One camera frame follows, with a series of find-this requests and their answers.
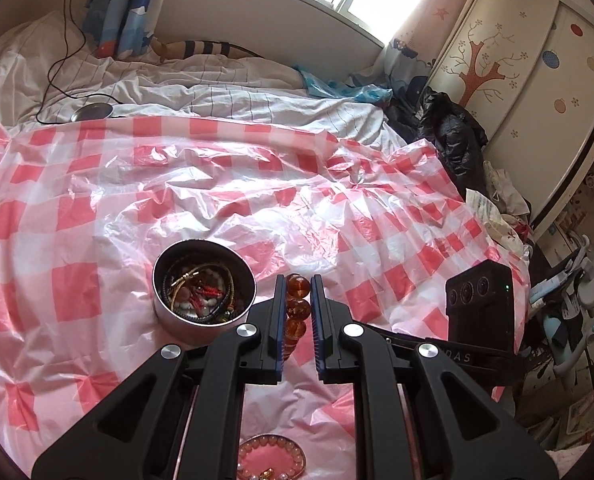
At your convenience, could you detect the pink bead bracelet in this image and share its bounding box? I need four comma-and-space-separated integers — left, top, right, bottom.
236, 433, 308, 480

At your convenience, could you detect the black charging cable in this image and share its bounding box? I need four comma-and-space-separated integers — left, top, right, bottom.
35, 0, 124, 125

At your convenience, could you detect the white bead bracelet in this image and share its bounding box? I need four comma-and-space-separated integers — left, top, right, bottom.
169, 268, 229, 321

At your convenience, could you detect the round charger puck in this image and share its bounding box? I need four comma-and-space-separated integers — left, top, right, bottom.
71, 102, 114, 122

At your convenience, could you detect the black down jacket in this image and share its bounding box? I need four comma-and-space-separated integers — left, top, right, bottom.
386, 88, 489, 198

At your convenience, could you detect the round silver metal tin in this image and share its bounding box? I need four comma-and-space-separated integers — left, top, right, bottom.
152, 240, 256, 347

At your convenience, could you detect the grey desk chair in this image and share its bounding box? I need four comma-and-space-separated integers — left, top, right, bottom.
529, 236, 594, 390

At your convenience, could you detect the right side patterned curtain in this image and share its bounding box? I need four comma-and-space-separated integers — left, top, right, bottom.
379, 0, 468, 89

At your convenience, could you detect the blue plastic bag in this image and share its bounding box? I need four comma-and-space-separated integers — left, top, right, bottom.
295, 66, 392, 106

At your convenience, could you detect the red white checkered plastic sheet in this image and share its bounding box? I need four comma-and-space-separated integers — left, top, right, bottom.
0, 116, 529, 472

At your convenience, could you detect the amber bead bracelet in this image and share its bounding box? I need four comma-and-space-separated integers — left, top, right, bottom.
280, 273, 313, 363

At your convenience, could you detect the striped pillow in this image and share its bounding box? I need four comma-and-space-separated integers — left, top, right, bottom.
150, 36, 260, 61

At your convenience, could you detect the white wardrobe with tree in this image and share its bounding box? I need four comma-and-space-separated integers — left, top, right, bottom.
428, 0, 594, 232

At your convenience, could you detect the blue cartoon curtain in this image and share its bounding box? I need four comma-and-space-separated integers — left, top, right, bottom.
82, 0, 155, 60

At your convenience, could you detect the red cord bracelet pile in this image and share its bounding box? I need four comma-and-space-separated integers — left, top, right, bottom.
161, 257, 248, 323

